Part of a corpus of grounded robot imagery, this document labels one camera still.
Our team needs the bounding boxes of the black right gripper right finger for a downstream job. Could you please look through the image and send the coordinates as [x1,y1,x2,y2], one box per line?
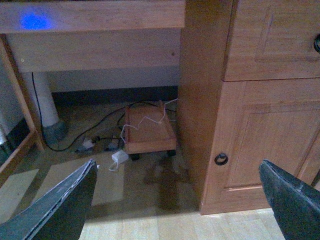
[259,159,320,240]

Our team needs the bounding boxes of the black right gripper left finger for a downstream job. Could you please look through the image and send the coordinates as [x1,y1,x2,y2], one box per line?
[0,159,98,240]

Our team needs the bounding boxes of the white plug on floor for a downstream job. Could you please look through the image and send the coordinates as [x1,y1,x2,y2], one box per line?
[82,138,95,149]

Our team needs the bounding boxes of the white power adapter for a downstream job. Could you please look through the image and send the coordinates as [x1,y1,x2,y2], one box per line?
[111,150,129,164]

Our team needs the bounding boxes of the white pipe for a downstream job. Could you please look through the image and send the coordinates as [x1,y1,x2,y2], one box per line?
[22,72,59,128]

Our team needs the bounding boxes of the small wooden wheeled stand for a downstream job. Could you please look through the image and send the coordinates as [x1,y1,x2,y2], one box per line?
[120,100,177,161]

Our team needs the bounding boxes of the wooden desk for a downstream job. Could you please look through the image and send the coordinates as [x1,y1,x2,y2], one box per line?
[0,0,320,215]

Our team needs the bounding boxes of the pull-out wooden keyboard tray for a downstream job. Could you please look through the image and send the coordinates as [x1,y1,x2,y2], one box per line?
[0,0,186,34]

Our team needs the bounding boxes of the black ring door pull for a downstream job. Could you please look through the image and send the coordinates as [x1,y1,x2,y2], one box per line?
[214,152,229,166]

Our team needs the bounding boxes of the thin white cable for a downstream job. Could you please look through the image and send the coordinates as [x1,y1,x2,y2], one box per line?
[120,98,180,144]

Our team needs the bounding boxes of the black floor cable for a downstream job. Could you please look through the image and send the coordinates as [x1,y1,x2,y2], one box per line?
[31,72,161,152]

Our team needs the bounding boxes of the black ring drawer pull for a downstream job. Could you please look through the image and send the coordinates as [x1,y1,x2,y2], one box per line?
[313,34,320,53]

